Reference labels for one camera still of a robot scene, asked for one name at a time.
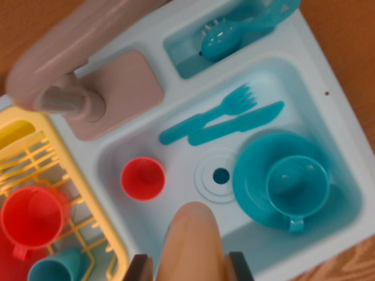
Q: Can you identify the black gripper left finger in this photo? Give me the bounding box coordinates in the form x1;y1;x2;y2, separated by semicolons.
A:
121;253;154;281

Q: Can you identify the red plastic tumbler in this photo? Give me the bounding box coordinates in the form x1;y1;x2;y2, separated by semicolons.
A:
120;156;166;201

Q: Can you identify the red plastic mug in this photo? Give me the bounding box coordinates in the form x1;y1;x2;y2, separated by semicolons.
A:
0;186;71;261

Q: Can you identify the teal plastic tumbler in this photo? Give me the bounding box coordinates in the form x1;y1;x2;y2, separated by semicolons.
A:
28;247;84;281

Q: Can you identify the teal dish brush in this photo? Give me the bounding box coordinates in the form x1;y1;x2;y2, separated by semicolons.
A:
204;0;302;32

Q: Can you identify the teal plastic fork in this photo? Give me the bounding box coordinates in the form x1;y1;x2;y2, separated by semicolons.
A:
159;84;258;146

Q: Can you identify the teal plastic knife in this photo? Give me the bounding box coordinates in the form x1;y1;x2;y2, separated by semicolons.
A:
187;101;285;147

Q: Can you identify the yellow plastic dish rack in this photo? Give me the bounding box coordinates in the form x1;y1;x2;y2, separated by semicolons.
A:
0;105;129;281

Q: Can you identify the cream detergent bottle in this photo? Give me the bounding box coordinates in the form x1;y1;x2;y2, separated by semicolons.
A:
155;201;229;281

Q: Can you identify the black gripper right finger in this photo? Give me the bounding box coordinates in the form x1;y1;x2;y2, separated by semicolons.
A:
224;251;255;281

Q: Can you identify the teal plastic mug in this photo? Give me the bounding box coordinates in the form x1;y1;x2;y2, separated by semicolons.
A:
265;155;329;234

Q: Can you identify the light blue toy sink unit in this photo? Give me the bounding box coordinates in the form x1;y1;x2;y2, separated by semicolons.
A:
0;0;375;281

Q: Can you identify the teal plastic plate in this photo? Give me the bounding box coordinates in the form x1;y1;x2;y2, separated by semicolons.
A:
232;133;332;229

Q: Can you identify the teal plastic spoon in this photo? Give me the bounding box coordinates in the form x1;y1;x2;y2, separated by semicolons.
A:
200;14;278;63

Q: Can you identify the grey toy faucet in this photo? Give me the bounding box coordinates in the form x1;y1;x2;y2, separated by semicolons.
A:
5;0;169;143

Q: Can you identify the red plastic plate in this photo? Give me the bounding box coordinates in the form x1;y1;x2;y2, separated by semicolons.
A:
0;225;49;281

